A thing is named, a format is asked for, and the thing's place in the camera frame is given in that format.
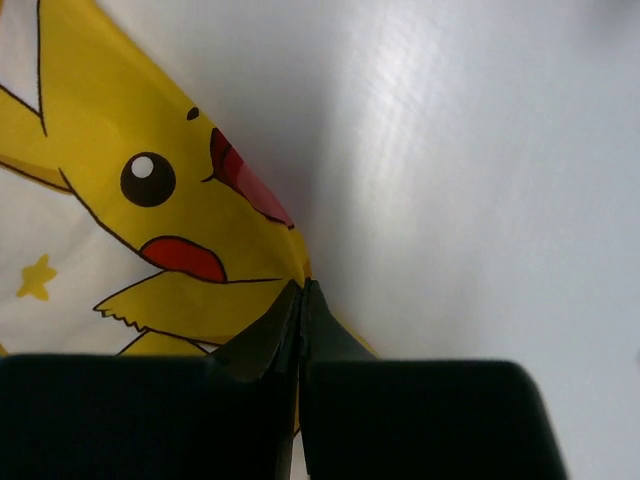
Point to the blue Pikachu placemat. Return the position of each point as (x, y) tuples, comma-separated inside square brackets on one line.
[(85, 112)]

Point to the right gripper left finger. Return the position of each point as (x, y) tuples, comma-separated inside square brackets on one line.
[(226, 415)]

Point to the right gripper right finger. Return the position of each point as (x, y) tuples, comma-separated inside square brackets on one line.
[(366, 418)]

